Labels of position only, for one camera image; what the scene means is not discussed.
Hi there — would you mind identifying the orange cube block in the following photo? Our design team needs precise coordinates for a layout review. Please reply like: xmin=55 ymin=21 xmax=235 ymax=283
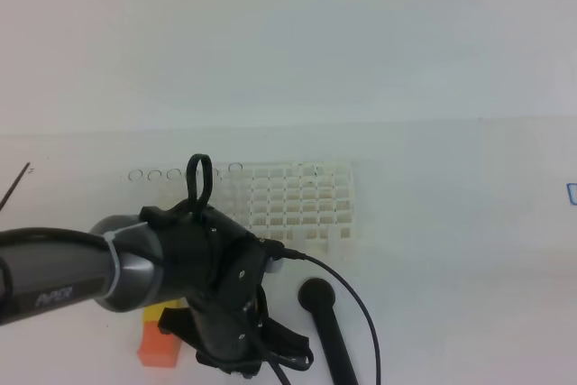
xmin=137 ymin=321 xmax=181 ymax=369

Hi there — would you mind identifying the white plastic test tube rack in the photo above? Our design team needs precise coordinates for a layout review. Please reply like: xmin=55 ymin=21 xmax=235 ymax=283
xmin=152 ymin=160 xmax=364 ymax=264

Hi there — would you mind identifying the black round-headed stand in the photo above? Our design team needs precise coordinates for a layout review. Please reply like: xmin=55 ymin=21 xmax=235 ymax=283
xmin=298 ymin=278 xmax=359 ymax=385

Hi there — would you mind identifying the yellow cube block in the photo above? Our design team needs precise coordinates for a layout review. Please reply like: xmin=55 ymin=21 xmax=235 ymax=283
xmin=142 ymin=299 xmax=182 ymax=323

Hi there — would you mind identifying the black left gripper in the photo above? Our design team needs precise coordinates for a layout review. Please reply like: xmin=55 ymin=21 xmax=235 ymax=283
xmin=139 ymin=206 xmax=314 ymax=379

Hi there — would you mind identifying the black camera cable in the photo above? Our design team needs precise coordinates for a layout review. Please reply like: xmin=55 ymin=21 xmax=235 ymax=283
xmin=265 ymin=244 xmax=383 ymax=385

